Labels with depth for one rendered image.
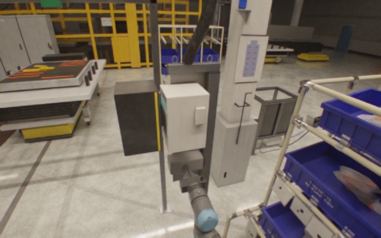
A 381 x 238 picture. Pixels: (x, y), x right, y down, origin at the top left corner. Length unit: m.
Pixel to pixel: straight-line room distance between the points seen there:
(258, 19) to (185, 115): 1.29
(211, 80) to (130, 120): 0.43
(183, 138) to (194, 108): 0.15
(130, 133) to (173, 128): 0.18
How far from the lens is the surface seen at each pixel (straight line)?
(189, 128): 0.85
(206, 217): 0.86
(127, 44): 8.10
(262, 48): 1.95
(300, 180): 1.25
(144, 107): 0.77
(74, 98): 3.30
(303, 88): 1.08
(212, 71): 0.94
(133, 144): 0.85
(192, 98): 0.78
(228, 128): 2.00
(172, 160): 1.08
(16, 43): 8.01
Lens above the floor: 1.90
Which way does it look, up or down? 29 degrees down
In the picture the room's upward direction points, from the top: 2 degrees clockwise
